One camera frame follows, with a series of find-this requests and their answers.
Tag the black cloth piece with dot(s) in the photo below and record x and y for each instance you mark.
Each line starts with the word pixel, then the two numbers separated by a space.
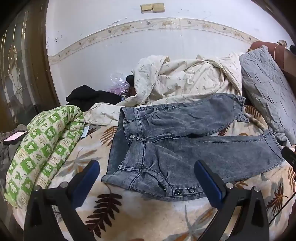
pixel 130 81

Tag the grey denim pants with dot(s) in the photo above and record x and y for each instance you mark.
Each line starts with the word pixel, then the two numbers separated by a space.
pixel 185 148

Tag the beige wall switch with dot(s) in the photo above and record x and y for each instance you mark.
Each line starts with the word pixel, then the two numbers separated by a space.
pixel 147 7
pixel 158 7

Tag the leaf-printed beige blanket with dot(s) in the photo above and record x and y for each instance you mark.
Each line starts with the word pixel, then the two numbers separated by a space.
pixel 129 222

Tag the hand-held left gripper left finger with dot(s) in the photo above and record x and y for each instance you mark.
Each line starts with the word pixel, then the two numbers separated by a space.
pixel 89 176

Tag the dark cloth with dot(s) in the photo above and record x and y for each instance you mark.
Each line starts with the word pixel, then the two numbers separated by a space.
pixel 292 49

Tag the clear purple plastic bag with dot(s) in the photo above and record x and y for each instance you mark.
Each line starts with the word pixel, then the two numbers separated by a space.
pixel 118 85

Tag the small smartphone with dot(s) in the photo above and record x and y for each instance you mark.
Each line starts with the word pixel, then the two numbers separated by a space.
pixel 85 132

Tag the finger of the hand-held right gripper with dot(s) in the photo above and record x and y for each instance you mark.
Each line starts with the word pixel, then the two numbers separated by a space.
pixel 290 158

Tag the black clothes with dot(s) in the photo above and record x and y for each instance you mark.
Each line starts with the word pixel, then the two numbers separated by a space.
pixel 87 96

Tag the smartphone with pink screen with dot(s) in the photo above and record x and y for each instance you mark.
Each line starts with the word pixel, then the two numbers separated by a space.
pixel 15 137

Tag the brown headboard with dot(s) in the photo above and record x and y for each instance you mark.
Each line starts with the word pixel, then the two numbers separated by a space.
pixel 279 55

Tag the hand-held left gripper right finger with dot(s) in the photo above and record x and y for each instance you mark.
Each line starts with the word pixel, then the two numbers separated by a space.
pixel 209 183

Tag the brown patterned door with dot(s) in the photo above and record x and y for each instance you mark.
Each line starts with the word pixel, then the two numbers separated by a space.
pixel 20 69

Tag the cream leaf-print duvet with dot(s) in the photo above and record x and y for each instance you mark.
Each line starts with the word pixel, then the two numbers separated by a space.
pixel 180 78

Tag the green patterned quilt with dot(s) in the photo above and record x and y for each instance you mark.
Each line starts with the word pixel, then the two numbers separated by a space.
pixel 41 148

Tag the grey quilted pillow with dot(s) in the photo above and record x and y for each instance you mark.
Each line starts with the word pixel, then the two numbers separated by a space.
pixel 266 88

